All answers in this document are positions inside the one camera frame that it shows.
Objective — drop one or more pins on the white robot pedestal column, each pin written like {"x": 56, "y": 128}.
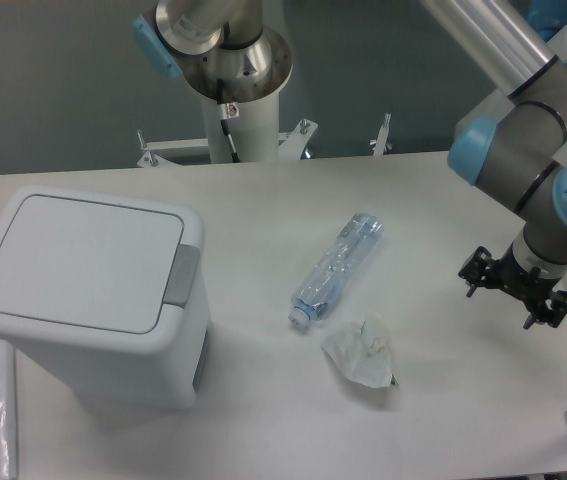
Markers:
{"x": 254, "y": 130}

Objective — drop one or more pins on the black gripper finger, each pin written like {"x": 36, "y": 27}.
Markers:
{"x": 480, "y": 270}
{"x": 548, "y": 309}

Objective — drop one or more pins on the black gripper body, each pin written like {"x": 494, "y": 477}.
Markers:
{"x": 526, "y": 286}

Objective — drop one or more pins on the white push-lid trash can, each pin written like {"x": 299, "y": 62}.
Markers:
{"x": 106, "y": 292}

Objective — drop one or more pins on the crumpled white paper wrapper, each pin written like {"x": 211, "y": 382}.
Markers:
{"x": 361, "y": 354}

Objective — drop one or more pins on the white pedestal base frame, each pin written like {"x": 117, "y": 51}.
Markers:
{"x": 293, "y": 145}

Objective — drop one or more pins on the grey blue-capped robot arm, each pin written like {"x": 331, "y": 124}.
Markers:
{"x": 237, "y": 66}

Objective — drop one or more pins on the crushed clear plastic bottle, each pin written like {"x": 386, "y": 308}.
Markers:
{"x": 319, "y": 292}

